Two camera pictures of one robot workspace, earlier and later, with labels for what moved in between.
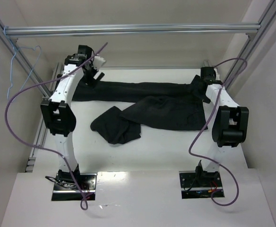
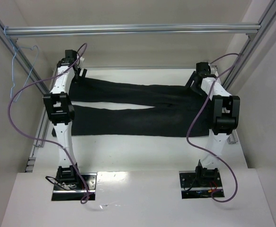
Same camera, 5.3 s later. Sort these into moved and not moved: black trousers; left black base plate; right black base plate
Moved: black trousers
Not moved: right black base plate; left black base plate
